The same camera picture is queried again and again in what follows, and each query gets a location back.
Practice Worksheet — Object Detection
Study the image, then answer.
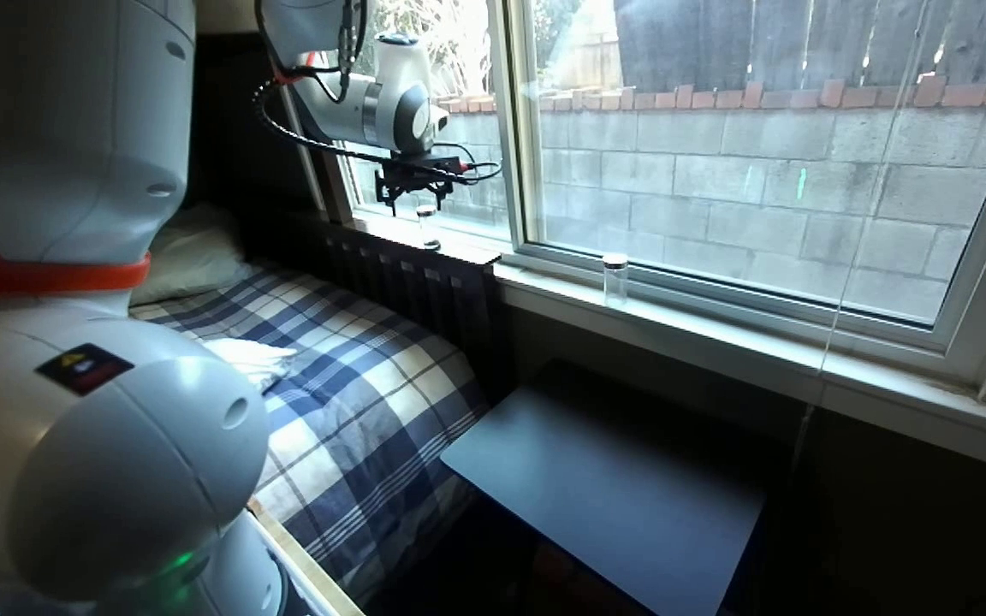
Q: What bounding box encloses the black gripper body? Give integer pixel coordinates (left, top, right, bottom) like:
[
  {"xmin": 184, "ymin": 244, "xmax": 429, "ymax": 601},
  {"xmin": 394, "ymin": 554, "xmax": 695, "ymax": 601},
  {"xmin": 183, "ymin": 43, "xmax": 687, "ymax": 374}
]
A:
[{"xmin": 374, "ymin": 152, "xmax": 458, "ymax": 195}]

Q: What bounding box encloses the dark wooden headboard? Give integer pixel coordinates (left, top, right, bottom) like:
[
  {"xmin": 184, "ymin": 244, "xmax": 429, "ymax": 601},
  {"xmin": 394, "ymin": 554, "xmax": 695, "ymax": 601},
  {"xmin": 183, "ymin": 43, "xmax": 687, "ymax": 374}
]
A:
[{"xmin": 233, "ymin": 208, "xmax": 506, "ymax": 390}]

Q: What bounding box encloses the white pillow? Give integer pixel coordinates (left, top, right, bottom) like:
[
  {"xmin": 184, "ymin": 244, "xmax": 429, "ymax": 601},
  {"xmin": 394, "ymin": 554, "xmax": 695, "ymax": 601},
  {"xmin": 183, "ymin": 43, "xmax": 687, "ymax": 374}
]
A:
[{"xmin": 129, "ymin": 203, "xmax": 250, "ymax": 303}]

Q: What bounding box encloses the white crumpled cloth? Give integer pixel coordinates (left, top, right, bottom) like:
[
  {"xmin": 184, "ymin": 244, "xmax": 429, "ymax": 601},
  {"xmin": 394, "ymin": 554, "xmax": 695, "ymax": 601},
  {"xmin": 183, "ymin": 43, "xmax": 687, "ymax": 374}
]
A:
[{"xmin": 200, "ymin": 334, "xmax": 303, "ymax": 397}]

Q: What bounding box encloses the blue plaid blanket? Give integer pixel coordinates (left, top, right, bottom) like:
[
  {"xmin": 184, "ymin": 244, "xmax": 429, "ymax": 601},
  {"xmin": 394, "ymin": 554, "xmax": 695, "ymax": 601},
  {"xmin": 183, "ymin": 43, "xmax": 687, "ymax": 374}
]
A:
[{"xmin": 129, "ymin": 260, "xmax": 492, "ymax": 610}]

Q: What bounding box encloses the black side table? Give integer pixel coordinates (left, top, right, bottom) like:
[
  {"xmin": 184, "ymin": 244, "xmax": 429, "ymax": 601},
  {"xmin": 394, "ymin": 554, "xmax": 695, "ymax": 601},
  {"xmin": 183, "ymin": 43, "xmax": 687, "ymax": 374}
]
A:
[{"xmin": 434, "ymin": 384, "xmax": 772, "ymax": 616}]

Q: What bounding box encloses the wooden robot platform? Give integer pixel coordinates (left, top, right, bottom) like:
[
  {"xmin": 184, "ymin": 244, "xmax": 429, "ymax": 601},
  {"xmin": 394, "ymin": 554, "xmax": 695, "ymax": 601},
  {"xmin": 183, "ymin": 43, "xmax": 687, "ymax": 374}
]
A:
[{"xmin": 242, "ymin": 500, "xmax": 368, "ymax": 616}]

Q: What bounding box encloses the white window frame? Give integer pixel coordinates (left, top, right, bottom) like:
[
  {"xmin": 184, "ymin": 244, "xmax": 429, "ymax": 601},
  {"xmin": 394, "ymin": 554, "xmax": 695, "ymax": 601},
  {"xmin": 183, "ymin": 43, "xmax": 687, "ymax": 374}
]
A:
[{"xmin": 286, "ymin": 0, "xmax": 986, "ymax": 472}]

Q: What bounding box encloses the thin blind cord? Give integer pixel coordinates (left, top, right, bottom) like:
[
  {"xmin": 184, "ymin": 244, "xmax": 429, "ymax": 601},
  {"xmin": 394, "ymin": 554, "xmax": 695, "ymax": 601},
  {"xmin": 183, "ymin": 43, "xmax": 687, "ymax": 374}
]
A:
[{"xmin": 788, "ymin": 0, "xmax": 941, "ymax": 472}]

